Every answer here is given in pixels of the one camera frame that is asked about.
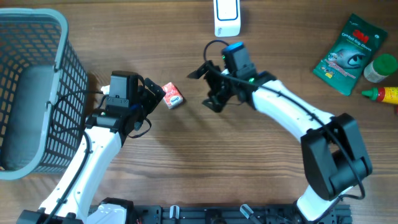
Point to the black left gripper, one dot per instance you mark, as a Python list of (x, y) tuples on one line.
[(151, 99)]

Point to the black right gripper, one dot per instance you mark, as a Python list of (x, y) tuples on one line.
[(217, 101)]

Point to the small orange white box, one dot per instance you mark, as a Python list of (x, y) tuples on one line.
[(172, 97)]

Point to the green white sachet packet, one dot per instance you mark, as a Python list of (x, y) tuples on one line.
[(345, 62)]

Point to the red yellow green-capped bottle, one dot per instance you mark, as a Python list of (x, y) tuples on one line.
[(383, 94)]

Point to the green lidded round jar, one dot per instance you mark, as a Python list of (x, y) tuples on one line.
[(380, 68)]

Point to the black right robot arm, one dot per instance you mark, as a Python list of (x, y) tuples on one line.
[(334, 154)]

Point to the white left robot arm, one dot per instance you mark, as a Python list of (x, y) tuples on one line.
[(127, 101)]

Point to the white barcode scanner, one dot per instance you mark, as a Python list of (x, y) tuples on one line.
[(227, 17)]

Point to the grey plastic mesh basket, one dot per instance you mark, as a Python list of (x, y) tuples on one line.
[(43, 99)]

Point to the black mounting rail base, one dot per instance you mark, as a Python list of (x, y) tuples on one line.
[(202, 214)]

